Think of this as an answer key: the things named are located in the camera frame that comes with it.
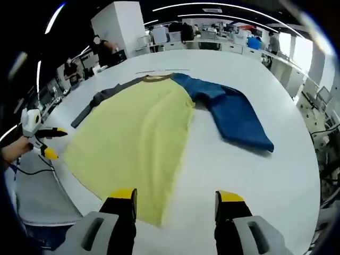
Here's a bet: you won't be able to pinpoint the computer monitor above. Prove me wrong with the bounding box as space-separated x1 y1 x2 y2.
317 86 334 107

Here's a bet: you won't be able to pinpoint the white square pillar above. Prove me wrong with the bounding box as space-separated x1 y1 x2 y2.
91 1 147 60

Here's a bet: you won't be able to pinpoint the yellow garment blue grey sleeves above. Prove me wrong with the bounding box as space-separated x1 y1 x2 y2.
63 73 275 228

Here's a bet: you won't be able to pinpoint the blue storage bin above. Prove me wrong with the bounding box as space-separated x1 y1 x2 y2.
246 36 263 50

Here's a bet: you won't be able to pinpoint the black cable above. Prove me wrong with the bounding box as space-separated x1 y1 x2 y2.
10 155 56 176

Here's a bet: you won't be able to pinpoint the grey mesh chair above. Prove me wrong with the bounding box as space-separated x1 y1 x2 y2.
15 151 83 226

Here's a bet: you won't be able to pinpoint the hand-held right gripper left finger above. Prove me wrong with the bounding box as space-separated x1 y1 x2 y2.
62 188 138 255

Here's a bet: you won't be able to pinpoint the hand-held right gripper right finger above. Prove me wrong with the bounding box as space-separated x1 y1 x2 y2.
214 190 294 255

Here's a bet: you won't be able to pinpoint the black box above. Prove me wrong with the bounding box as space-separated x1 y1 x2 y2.
110 49 128 65

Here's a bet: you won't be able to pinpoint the long curved ceiling light strip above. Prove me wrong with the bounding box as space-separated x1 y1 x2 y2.
152 2 311 38

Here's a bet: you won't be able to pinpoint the white ceiling light strip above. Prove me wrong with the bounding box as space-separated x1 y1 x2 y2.
36 60 43 90
44 2 66 35

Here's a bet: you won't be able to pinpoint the person's left hand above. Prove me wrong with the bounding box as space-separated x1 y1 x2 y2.
10 137 35 160

